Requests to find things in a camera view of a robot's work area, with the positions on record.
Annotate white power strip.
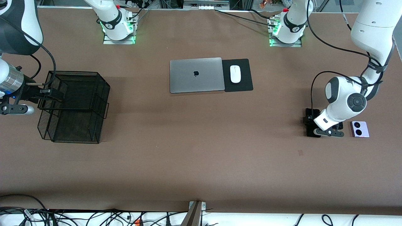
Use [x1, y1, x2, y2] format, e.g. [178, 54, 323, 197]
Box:
[184, 0, 230, 10]

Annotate white computer mouse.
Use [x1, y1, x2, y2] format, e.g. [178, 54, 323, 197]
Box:
[230, 65, 242, 83]

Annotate silver closed laptop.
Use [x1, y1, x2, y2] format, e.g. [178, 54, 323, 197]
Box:
[170, 57, 225, 94]

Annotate tangled black floor cables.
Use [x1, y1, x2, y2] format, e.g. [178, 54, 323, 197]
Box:
[0, 207, 189, 226]

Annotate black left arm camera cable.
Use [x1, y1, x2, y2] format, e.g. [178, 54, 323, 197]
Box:
[306, 0, 385, 109]

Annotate black looped floor cable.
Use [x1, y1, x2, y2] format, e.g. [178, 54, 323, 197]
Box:
[0, 194, 47, 210]

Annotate black mouse pad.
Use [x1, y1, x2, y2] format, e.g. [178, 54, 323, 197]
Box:
[222, 58, 254, 93]

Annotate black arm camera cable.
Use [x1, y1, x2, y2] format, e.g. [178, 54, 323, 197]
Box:
[306, 0, 385, 109]
[0, 17, 57, 87]

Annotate black wire mesh tray organizer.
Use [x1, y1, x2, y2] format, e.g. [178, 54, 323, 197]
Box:
[37, 71, 111, 144]

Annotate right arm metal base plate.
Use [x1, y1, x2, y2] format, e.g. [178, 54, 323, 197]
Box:
[103, 16, 137, 45]

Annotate long black smartphone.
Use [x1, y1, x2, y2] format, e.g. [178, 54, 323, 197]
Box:
[306, 108, 321, 138]

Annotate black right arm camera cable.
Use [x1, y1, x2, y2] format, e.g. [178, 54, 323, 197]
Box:
[0, 17, 57, 87]

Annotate lavender flip phone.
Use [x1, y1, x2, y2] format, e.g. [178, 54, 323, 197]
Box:
[350, 121, 370, 138]

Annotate aluminium camera mount post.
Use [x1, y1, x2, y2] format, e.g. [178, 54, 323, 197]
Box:
[181, 201, 207, 226]

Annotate aluminium table edge rail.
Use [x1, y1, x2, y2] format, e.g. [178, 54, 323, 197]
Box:
[393, 35, 402, 62]

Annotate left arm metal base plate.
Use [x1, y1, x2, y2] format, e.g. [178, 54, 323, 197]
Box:
[269, 16, 303, 47]

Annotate black cable across table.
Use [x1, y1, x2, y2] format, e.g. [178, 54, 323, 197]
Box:
[215, 9, 277, 25]

